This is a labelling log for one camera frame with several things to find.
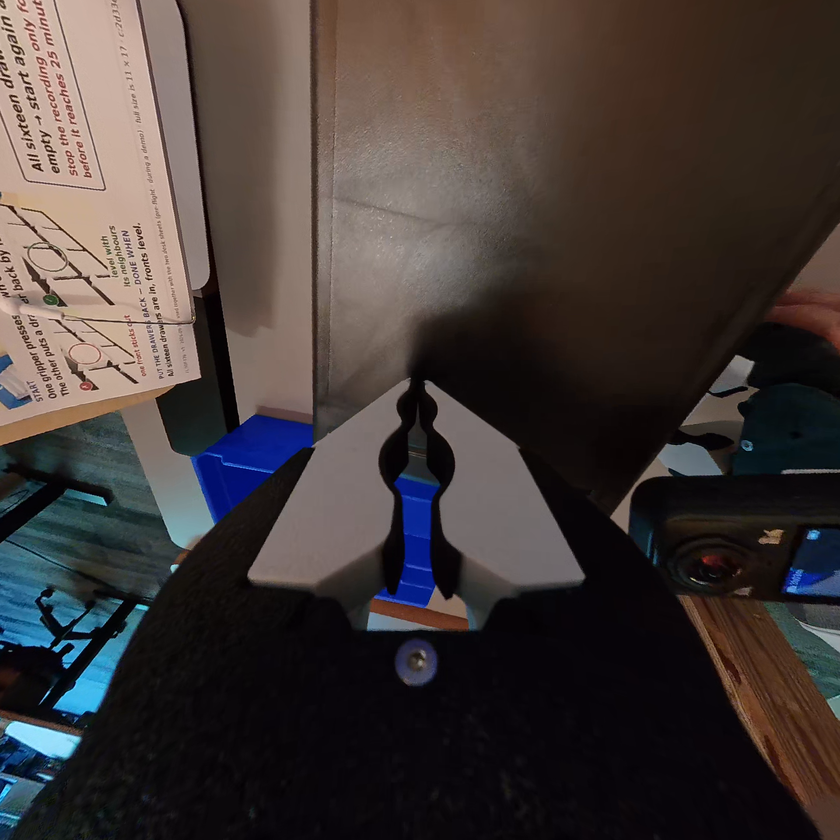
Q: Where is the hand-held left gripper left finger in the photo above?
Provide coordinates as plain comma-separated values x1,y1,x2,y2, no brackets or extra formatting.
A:
248,379,421,631

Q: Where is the white rounded board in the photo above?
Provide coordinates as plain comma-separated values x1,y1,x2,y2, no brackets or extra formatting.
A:
139,0,212,291

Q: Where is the person's right hand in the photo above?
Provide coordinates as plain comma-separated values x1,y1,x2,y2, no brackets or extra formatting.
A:
766,290,840,350

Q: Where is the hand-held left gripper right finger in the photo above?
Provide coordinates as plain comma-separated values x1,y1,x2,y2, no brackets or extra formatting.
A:
423,382,585,631

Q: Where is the blue plastic bin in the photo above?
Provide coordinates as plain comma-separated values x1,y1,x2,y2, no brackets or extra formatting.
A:
192,413,437,608

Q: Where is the worn wooden board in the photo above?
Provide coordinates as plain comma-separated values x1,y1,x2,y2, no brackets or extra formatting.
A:
679,594,840,809

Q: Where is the white desk side panel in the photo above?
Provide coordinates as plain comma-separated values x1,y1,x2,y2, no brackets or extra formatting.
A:
121,384,219,549

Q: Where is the black metal cabinet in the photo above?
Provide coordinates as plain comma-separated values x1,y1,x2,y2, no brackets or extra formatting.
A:
311,0,840,516

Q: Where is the black stand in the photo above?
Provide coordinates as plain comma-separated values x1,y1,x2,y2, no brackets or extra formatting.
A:
0,583,147,713

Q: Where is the wooden desk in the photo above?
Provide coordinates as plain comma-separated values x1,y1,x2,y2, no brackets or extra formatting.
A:
0,386,177,448

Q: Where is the printed instruction sheet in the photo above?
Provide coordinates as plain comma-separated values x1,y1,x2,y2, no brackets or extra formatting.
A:
0,0,198,427

